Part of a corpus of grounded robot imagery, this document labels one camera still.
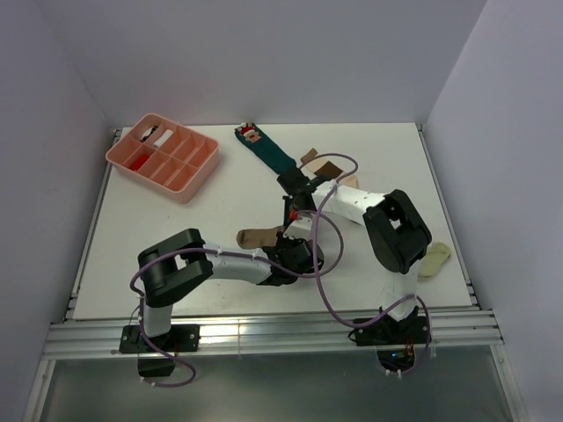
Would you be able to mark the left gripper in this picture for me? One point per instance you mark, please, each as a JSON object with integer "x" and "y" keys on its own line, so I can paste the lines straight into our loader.
{"x": 281, "y": 240}

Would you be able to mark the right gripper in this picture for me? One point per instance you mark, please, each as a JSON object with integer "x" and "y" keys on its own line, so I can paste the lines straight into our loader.
{"x": 288, "y": 202}

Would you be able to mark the cream yellow sock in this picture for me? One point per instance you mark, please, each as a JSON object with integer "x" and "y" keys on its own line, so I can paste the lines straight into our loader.
{"x": 437, "y": 255}

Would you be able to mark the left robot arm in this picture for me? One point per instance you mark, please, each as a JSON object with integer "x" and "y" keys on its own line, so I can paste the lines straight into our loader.
{"x": 176, "y": 266}

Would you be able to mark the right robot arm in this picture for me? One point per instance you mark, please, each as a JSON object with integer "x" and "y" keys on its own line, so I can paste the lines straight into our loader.
{"x": 397, "y": 233}

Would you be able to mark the striped beige brown sock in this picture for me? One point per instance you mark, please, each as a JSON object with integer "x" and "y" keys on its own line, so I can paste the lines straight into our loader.
{"x": 321, "y": 165}

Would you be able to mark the dark green Christmas sock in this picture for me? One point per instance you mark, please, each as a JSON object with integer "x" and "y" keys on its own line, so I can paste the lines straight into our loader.
{"x": 264, "y": 148}

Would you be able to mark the pink divided organizer tray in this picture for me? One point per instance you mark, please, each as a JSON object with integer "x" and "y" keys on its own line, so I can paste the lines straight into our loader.
{"x": 178, "y": 169}

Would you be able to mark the white rolled item in tray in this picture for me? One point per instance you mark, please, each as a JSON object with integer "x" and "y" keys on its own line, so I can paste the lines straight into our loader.
{"x": 163, "y": 138}

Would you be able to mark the black item in tray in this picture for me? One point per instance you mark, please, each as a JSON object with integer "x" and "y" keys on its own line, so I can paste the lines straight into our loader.
{"x": 148, "y": 133}

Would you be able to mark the red rolled item in tray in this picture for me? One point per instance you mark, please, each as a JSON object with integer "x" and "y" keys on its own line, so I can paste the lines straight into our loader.
{"x": 139, "y": 162}

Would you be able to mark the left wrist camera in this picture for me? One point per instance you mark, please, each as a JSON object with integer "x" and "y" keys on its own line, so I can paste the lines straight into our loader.
{"x": 299, "y": 225}

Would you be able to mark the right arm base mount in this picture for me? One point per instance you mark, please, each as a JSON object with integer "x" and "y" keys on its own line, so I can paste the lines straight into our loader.
{"x": 403, "y": 336}

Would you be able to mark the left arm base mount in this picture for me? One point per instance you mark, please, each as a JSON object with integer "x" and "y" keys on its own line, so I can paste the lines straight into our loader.
{"x": 181, "y": 338}

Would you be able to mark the aluminium front rail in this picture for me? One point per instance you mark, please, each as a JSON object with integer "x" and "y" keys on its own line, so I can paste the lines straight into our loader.
{"x": 276, "y": 333}

